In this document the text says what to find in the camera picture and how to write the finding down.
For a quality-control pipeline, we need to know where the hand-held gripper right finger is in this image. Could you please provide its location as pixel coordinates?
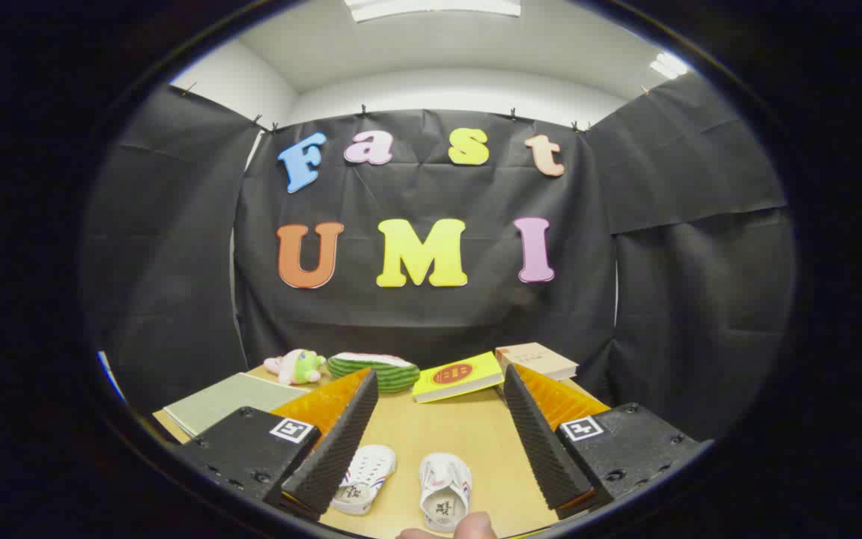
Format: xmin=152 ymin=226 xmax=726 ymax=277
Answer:
xmin=503 ymin=365 xmax=712 ymax=520

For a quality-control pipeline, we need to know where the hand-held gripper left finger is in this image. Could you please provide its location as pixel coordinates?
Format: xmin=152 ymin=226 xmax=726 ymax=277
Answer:
xmin=176 ymin=368 xmax=379 ymax=523

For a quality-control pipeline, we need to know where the white shoe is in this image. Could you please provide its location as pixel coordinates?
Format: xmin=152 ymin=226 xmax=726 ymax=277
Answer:
xmin=419 ymin=452 xmax=473 ymax=534
xmin=330 ymin=444 xmax=398 ymax=516

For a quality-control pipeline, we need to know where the beige fabric storage box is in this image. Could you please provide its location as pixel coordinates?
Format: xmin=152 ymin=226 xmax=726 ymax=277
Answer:
xmin=163 ymin=372 xmax=312 ymax=439

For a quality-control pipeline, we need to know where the watermelon slice plush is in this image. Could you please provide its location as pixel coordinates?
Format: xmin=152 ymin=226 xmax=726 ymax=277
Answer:
xmin=326 ymin=352 xmax=421 ymax=395

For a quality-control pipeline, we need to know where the beige book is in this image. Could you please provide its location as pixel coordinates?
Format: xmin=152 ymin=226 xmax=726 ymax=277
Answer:
xmin=495 ymin=342 xmax=579 ymax=381

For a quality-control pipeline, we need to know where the pink green plush toy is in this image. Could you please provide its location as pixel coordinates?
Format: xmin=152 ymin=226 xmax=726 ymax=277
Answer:
xmin=264 ymin=349 xmax=327 ymax=386

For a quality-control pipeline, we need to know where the yellow book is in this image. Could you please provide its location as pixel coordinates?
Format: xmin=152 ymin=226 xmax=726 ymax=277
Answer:
xmin=411 ymin=351 xmax=505 ymax=404

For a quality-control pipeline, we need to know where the small ceiling light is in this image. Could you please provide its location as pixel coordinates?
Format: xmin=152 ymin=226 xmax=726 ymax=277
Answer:
xmin=649 ymin=51 xmax=690 ymax=80

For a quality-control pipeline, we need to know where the long ceiling light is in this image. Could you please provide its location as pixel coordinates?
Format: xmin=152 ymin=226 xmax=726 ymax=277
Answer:
xmin=345 ymin=0 xmax=523 ymax=23

